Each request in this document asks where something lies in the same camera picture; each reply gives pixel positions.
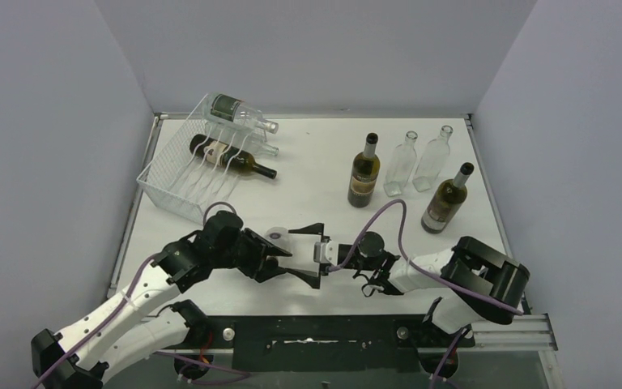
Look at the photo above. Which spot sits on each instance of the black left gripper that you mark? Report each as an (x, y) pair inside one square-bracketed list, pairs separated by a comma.
[(257, 253)]

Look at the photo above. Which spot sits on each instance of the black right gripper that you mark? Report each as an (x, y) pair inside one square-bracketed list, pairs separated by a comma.
[(344, 251)]

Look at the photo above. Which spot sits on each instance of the clear bottle with brown cap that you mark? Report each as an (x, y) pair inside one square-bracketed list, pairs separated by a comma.
[(301, 246)]

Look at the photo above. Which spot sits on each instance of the brown bottle with tan label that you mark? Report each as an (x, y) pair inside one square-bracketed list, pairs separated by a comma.
[(365, 169)]

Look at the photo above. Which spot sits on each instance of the dark green wine bottle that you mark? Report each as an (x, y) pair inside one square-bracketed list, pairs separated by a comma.
[(223, 155)]

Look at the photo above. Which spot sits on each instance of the white wire wine rack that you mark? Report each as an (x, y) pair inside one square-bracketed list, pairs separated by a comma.
[(182, 183)]

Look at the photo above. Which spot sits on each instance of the olive bottle with black cap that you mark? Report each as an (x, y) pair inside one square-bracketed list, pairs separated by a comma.
[(447, 200)]

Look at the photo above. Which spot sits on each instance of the clear square glass bottle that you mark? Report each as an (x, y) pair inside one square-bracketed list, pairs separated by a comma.
[(431, 163)]

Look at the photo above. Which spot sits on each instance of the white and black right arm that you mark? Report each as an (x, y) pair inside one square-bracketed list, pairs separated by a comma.
[(485, 284)]

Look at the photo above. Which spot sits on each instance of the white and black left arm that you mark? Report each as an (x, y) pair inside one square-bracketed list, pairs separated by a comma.
[(91, 351)]

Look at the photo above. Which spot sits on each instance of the clear bottle in rack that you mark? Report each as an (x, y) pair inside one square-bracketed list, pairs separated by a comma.
[(252, 141)]

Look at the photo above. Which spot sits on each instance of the clear bottle with dark label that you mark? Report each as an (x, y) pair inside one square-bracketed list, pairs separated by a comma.
[(231, 109)]

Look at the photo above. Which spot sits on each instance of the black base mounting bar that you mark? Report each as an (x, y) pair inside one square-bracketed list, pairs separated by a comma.
[(405, 343)]

